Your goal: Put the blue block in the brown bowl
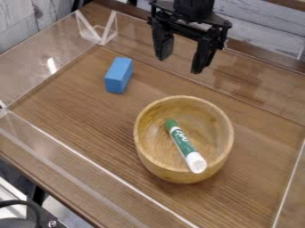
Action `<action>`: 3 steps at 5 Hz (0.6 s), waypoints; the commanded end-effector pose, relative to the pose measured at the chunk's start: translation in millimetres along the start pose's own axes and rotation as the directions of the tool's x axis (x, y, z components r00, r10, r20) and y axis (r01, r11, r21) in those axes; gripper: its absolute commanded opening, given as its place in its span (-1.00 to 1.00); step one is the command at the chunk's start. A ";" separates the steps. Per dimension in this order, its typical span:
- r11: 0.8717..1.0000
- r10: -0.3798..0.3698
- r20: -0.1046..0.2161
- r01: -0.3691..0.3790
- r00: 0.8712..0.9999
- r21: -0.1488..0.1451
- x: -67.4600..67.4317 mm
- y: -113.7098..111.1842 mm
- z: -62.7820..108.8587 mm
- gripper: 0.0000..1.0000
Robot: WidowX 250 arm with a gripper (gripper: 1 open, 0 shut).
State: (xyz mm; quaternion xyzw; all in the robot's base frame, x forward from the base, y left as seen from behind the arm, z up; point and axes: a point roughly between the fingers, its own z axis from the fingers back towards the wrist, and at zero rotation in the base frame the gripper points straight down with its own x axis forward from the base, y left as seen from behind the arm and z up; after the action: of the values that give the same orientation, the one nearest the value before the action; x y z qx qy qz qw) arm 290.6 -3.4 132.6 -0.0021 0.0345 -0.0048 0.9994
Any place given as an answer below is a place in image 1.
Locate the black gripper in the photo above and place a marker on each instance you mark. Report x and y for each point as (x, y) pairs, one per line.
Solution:
(190, 19)

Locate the blue rectangular block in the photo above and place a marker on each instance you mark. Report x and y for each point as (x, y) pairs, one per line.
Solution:
(118, 75)

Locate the brown wooden bowl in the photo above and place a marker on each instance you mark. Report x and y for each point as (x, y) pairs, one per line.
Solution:
(207, 127)

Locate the green and white marker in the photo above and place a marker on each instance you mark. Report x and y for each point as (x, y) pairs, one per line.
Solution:
(193, 158)

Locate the clear acrylic corner bracket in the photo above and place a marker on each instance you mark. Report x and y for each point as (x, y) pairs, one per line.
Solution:
(99, 34)

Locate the clear acrylic table wall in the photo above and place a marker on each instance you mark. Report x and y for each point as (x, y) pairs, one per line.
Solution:
(102, 197)

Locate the black equipment with cable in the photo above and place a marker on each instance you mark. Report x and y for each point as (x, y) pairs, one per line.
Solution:
(24, 214)

